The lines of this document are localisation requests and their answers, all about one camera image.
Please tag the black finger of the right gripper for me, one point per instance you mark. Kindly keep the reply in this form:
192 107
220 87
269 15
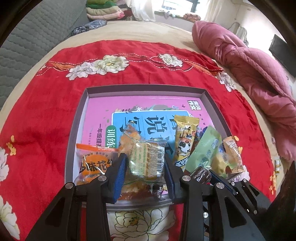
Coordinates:
205 175
222 182

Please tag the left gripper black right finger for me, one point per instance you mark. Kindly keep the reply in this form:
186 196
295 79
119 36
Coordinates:
211 212

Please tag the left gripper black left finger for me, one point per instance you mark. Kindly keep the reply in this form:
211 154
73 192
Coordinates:
82 207

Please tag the green clear pastry pack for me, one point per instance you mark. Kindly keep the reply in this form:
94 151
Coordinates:
209 154

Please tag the small yellow barcode snack pack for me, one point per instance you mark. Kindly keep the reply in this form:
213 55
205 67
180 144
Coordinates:
147 159

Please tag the yellow puffed rice snack bag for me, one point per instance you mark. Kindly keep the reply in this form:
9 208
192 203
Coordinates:
135 188

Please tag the tan biscuit wrapper pack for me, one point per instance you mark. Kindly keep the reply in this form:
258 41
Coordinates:
233 155

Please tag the yellow cartoon cow snack pack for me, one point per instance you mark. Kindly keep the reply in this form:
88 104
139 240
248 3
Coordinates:
184 138

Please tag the orange twisted dough snack bag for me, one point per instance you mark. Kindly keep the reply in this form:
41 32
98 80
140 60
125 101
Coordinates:
94 161

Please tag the grey cardboard tray box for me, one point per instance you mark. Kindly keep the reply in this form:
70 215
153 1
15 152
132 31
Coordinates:
72 164

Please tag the red floral blanket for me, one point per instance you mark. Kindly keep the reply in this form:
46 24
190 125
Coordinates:
35 136

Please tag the pink quilted comforter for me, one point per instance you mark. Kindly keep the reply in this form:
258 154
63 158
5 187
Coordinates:
263 79

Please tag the pink and blue book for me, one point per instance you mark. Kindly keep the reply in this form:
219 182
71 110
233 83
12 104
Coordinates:
104 119

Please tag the black framed window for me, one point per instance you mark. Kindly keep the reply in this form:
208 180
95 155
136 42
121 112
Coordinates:
180 5

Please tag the white sheer curtain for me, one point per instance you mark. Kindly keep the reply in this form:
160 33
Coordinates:
143 10

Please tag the dark patterned cloth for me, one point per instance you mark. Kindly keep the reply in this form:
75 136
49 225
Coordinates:
89 26

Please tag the folded clothes pile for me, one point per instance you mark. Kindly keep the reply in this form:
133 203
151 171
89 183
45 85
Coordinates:
108 10

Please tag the grey quilted sofa back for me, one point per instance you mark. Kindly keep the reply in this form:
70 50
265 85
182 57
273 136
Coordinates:
44 27

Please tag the black wall television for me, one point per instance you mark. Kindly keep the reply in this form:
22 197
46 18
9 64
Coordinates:
282 52

